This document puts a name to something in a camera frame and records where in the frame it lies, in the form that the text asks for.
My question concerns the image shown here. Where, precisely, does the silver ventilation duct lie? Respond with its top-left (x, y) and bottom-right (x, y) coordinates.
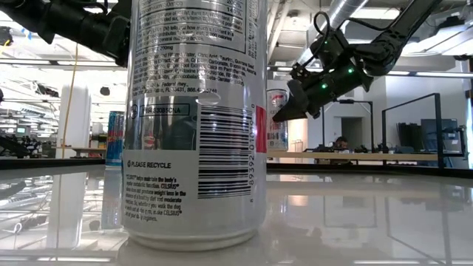
top-left (297, 0), bottom-right (370, 66)

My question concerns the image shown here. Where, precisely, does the blue silver Red Bull can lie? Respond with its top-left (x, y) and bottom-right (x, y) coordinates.
top-left (105, 110), bottom-right (126, 167)

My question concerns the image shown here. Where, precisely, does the yellow cable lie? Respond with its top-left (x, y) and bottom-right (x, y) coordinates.
top-left (61, 43), bottom-right (79, 160)

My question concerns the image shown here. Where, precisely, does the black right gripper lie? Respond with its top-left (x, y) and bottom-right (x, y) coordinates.
top-left (272, 61), bottom-right (375, 123)

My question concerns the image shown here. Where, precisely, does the person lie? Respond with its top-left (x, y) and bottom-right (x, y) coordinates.
top-left (330, 135), bottom-right (354, 153)

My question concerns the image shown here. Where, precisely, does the black computer monitor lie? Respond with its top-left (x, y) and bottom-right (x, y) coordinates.
top-left (421, 117), bottom-right (459, 152)

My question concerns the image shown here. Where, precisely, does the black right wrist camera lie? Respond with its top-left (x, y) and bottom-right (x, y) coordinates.
top-left (309, 29), bottom-right (350, 69)

